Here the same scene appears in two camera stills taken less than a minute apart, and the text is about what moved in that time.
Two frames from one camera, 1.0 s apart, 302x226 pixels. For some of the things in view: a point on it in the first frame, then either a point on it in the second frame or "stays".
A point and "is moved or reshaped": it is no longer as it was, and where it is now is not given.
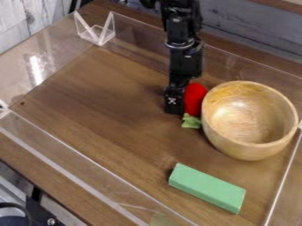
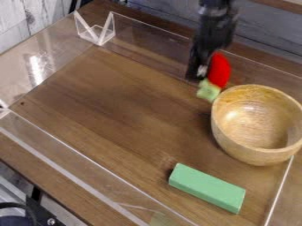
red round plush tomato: x=195 y=92 -> x=219 y=70
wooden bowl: x=249 y=118 is moved or reshaped
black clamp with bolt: x=39 y=215 stays
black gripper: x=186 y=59 -> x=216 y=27
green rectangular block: x=207 y=187 stays
